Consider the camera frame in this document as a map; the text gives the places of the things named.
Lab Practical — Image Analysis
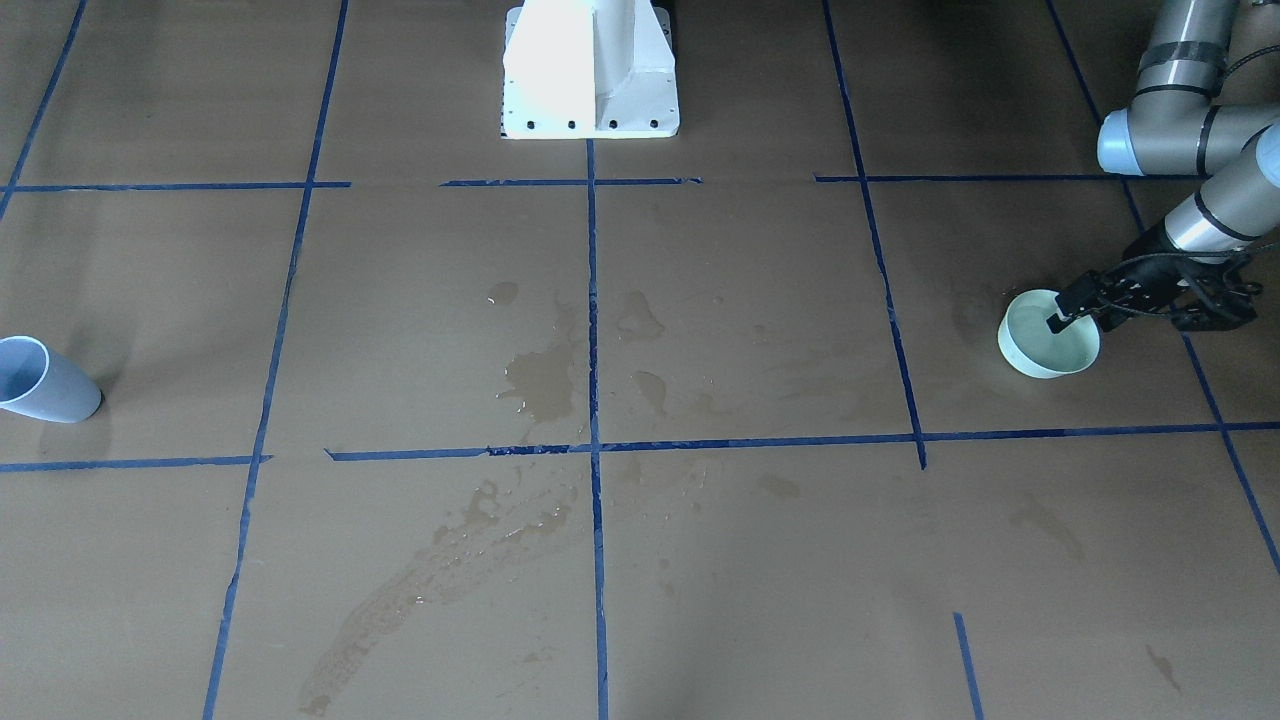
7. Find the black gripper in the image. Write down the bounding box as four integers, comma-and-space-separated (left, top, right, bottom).
1046, 252, 1261, 333

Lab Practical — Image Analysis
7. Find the mint green bowl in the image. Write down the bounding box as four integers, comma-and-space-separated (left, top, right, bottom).
997, 290, 1102, 379

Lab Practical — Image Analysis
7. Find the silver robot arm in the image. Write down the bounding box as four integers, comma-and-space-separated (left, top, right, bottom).
1044, 1, 1279, 334

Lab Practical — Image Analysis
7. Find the light blue cup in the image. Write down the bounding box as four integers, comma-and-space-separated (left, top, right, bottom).
1, 336, 102, 424

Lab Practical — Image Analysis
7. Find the white pedestal column base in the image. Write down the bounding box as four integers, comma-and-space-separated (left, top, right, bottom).
500, 1, 681, 141

